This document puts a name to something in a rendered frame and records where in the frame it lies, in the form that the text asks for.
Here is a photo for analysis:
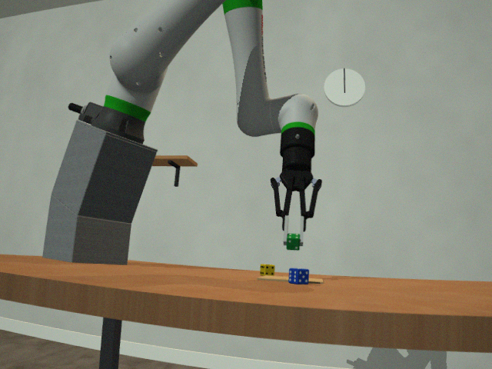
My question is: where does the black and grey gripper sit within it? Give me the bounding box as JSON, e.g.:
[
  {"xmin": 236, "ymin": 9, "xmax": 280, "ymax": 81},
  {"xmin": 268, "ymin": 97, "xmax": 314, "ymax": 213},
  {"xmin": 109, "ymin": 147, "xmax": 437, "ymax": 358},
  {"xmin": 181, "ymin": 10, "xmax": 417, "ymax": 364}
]
[{"xmin": 271, "ymin": 147, "xmax": 322, "ymax": 246}]

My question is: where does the green die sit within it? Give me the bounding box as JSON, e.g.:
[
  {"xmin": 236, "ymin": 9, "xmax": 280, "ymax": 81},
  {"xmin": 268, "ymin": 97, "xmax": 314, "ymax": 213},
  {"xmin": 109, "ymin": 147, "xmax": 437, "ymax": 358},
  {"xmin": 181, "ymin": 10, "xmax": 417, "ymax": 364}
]
[{"xmin": 287, "ymin": 234, "xmax": 300, "ymax": 251}]

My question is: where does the yellow die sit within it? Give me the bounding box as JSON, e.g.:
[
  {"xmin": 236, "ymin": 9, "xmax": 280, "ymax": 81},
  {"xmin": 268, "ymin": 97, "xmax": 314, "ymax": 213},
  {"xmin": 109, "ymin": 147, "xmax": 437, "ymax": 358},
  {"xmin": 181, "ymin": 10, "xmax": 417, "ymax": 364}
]
[{"xmin": 260, "ymin": 264, "xmax": 274, "ymax": 276}]

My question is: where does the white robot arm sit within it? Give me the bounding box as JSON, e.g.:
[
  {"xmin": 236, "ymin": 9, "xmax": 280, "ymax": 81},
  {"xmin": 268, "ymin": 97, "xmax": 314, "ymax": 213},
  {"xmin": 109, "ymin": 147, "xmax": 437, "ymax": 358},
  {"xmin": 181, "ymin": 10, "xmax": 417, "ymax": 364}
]
[{"xmin": 68, "ymin": 0, "xmax": 318, "ymax": 158}]

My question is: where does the blue die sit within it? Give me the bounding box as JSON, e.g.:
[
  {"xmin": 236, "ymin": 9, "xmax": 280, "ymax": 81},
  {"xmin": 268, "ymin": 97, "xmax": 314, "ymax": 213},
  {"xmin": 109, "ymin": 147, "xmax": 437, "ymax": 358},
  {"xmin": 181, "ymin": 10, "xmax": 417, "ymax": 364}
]
[{"xmin": 288, "ymin": 268, "xmax": 309, "ymax": 284}]

